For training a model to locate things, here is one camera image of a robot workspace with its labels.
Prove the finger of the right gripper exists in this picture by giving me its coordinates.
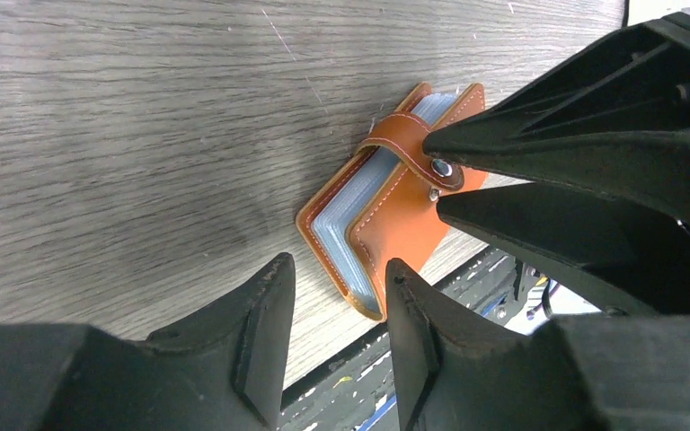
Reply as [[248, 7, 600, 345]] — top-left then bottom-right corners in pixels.
[[437, 183, 690, 315], [423, 13, 690, 225]]

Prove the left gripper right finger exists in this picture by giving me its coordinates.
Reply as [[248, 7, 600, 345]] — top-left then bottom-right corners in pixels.
[[386, 259, 690, 430]]

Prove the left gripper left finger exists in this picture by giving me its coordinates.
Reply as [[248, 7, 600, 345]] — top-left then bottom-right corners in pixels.
[[0, 253, 296, 430]]

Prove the brown leather card holder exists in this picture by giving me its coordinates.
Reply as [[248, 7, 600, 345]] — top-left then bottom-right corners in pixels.
[[296, 83, 487, 321]]

